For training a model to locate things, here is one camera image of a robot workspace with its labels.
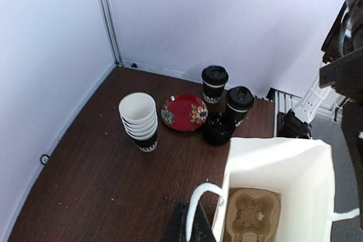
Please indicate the stack of paper cups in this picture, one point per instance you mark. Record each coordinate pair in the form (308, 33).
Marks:
(139, 117)

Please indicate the red patterned plate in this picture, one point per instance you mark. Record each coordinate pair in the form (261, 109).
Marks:
(184, 112)

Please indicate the right aluminium corner post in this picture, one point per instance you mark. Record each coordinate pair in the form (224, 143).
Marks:
(109, 24)

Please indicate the aluminium front rail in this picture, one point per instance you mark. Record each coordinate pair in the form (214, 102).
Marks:
(284, 101)

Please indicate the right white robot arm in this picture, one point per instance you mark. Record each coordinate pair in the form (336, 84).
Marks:
(342, 72)

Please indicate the brown paper takeout bag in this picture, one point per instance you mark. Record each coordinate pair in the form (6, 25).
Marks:
(301, 171)

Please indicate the black cup lid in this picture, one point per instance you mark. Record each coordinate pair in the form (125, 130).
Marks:
(215, 75)
(240, 98)

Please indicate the cardboard cup carrier tray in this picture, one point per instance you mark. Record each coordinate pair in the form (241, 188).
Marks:
(251, 215)

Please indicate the stack of black lids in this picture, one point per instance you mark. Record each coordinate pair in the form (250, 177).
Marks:
(218, 128)

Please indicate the black paper coffee cup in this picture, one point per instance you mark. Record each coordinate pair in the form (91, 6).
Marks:
(212, 93)
(236, 114)

